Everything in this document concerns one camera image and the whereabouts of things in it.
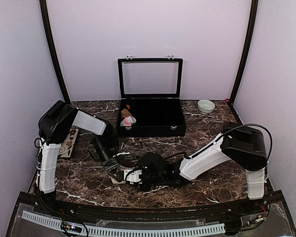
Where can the black left corner post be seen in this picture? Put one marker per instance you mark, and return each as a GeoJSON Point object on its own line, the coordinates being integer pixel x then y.
{"type": "Point", "coordinates": [52, 50]}

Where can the floral square ceramic plate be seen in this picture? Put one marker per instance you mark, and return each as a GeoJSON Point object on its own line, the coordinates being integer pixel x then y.
{"type": "Point", "coordinates": [67, 146]}

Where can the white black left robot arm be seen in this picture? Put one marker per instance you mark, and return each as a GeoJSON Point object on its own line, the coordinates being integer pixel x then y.
{"type": "Point", "coordinates": [57, 133]}

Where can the glass-panel black box lid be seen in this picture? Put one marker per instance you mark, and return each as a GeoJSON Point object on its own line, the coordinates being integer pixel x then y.
{"type": "Point", "coordinates": [150, 77]}

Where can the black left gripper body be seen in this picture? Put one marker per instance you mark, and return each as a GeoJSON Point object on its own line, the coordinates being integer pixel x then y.
{"type": "Point", "coordinates": [99, 145]}

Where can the small green circuit board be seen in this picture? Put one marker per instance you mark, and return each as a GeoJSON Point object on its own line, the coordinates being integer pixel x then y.
{"type": "Point", "coordinates": [70, 227]}

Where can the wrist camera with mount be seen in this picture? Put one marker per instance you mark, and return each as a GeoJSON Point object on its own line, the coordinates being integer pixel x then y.
{"type": "Point", "coordinates": [126, 158]}
{"type": "Point", "coordinates": [133, 176]}

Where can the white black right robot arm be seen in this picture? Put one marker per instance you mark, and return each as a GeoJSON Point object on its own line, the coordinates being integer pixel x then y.
{"type": "Point", "coordinates": [243, 144]}

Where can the beige and brown sock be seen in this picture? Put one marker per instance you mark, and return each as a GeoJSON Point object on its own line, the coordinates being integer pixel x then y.
{"type": "Point", "coordinates": [123, 176]}

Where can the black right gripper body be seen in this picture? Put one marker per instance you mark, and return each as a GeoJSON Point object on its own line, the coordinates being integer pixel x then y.
{"type": "Point", "coordinates": [158, 178]}

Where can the pink patterned sock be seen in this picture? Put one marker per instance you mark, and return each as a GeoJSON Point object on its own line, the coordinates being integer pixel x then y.
{"type": "Point", "coordinates": [128, 121]}

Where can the black right corner post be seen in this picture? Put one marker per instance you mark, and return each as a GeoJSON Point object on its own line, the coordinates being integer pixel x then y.
{"type": "Point", "coordinates": [245, 51]}

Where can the black compartment storage box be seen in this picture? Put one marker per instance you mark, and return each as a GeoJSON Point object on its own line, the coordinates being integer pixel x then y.
{"type": "Point", "coordinates": [156, 117]}

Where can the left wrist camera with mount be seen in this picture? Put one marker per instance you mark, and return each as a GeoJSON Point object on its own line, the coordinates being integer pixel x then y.
{"type": "Point", "coordinates": [126, 158]}

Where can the black front rail frame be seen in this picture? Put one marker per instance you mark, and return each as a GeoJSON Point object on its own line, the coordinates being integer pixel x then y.
{"type": "Point", "coordinates": [269, 217]}

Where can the white slotted cable duct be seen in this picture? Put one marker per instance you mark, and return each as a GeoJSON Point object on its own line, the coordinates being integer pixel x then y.
{"type": "Point", "coordinates": [111, 229]}

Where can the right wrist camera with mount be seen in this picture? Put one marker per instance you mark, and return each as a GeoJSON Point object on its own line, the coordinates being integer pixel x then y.
{"type": "Point", "coordinates": [133, 176]}

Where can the beige rolled sock in box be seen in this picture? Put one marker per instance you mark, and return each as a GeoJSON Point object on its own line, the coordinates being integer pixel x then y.
{"type": "Point", "coordinates": [125, 113]}

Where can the black corner post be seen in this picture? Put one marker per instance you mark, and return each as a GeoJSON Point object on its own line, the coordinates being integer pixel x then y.
{"type": "Point", "coordinates": [52, 50]}
{"type": "Point", "coordinates": [245, 51]}

